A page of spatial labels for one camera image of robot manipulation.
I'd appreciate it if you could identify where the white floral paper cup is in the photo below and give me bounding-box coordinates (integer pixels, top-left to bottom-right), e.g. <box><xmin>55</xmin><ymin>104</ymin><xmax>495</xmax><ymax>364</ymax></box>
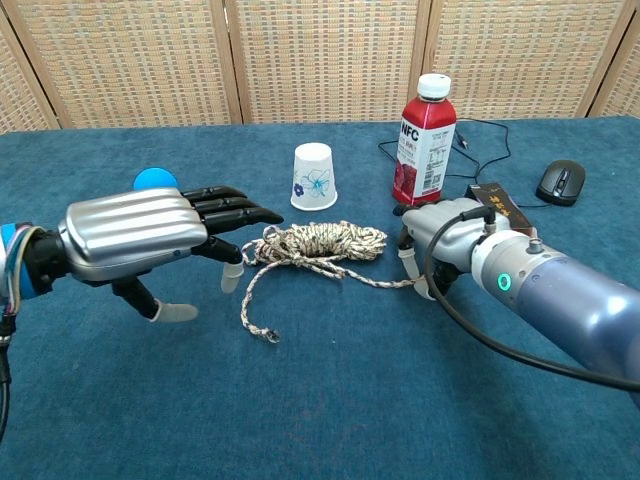
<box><xmin>290</xmin><ymin>143</ymin><xmax>339</xmax><ymax>212</ymax></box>

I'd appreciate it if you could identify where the woven bamboo folding screen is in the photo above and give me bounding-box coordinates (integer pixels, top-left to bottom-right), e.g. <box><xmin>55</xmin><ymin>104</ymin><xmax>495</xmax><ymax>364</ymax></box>
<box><xmin>0</xmin><ymin>0</ymin><xmax>640</xmax><ymax>134</ymax></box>

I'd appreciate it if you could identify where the black computer mouse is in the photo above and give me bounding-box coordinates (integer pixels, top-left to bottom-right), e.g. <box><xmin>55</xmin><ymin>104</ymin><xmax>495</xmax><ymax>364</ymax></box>
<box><xmin>535</xmin><ymin>159</ymin><xmax>587</xmax><ymax>207</ymax></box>

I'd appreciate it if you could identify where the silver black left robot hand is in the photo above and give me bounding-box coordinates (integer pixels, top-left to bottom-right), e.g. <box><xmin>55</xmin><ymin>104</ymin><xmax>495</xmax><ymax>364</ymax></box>
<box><xmin>57</xmin><ymin>185</ymin><xmax>285</xmax><ymax>324</ymax></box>

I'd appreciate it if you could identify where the speckled braided rope bundle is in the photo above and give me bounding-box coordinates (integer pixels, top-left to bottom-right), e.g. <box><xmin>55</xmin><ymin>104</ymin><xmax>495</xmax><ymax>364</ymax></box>
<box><xmin>240</xmin><ymin>221</ymin><xmax>426</xmax><ymax>345</ymax></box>

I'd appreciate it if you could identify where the red juice bottle white cap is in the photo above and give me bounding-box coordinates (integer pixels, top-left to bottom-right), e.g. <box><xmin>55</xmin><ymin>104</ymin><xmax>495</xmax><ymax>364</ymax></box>
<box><xmin>391</xmin><ymin>72</ymin><xmax>458</xmax><ymax>207</ymax></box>

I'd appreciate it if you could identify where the thin black mouse cable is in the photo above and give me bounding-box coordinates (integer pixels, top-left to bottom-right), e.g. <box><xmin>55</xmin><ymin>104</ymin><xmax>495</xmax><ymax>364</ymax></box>
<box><xmin>377</xmin><ymin>118</ymin><xmax>546</xmax><ymax>209</ymax></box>

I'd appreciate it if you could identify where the blue carpet table mat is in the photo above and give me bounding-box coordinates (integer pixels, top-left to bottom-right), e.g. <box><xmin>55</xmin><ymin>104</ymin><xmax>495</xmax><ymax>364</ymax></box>
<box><xmin>0</xmin><ymin>115</ymin><xmax>640</xmax><ymax>480</ymax></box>

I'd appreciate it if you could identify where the blue ball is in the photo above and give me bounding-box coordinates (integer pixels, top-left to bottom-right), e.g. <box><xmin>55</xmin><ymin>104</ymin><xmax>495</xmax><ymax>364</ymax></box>
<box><xmin>132</xmin><ymin>167</ymin><xmax>179</xmax><ymax>192</ymax></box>

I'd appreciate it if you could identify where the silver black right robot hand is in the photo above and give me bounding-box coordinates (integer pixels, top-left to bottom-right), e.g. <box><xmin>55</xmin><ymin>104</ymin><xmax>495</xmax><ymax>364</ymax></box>
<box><xmin>397</xmin><ymin>198</ymin><xmax>501</xmax><ymax>301</ymax></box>

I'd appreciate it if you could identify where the dark snack packet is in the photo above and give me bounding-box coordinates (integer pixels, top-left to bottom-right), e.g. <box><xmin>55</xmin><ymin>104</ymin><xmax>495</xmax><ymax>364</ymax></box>
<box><xmin>467</xmin><ymin>182</ymin><xmax>539</xmax><ymax>239</ymax></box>

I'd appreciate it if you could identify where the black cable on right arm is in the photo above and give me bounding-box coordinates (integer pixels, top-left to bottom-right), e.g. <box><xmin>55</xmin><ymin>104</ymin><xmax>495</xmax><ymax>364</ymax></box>
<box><xmin>424</xmin><ymin>204</ymin><xmax>640</xmax><ymax>394</ymax></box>

